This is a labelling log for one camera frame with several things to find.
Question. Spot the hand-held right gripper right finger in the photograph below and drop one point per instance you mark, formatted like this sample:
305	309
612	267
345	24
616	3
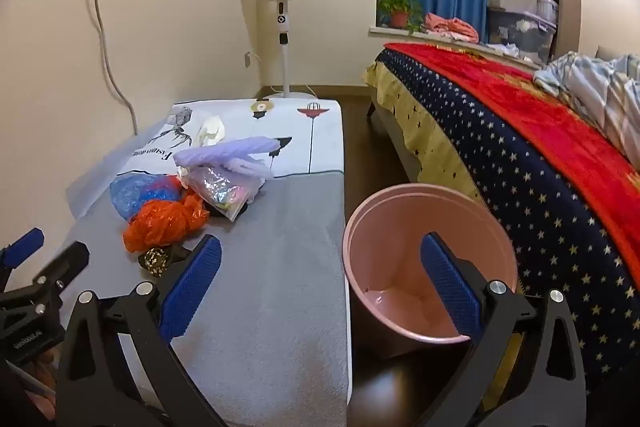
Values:
450	287

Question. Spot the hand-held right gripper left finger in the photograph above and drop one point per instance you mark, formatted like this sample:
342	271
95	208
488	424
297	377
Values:
192	292

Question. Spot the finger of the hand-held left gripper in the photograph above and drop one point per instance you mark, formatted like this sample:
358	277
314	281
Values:
22	245
65	262

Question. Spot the black foil wrapper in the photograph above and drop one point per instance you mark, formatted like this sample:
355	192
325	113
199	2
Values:
155	259

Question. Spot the pink plastic bin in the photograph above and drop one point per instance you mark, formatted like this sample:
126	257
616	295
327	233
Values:
395	252

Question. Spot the orange plastic bag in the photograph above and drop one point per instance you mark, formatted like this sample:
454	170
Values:
160	222

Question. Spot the blue plastic bag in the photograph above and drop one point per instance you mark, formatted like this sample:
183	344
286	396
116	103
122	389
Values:
131	194

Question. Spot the clear zip bag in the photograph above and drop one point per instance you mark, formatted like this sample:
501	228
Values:
220	192

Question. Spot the purple foam wrap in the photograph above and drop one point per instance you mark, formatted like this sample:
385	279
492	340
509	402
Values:
225	151

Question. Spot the ironing board with printed cover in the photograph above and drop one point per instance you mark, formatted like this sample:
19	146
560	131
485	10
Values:
280	257

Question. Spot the yellow bed skirt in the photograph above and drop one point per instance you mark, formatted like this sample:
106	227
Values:
415	117

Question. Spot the blue striped quilt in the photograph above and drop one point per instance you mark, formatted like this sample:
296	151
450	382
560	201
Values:
600	87

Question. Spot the pink folded clothes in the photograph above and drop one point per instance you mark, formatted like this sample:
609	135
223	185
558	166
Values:
450	26

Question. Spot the clear storage box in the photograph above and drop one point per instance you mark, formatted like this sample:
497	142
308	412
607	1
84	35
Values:
520	32

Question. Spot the grey headboard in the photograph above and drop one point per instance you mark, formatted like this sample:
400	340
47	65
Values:
607	53

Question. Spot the potted green plant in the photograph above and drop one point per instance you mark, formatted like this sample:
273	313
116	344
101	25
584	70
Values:
399	9

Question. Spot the small white storage box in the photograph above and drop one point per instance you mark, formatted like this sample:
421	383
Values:
547	9

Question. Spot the grey bed frame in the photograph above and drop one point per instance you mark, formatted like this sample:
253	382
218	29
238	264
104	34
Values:
395	142

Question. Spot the white wall socket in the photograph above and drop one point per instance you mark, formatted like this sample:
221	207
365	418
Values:
247	59

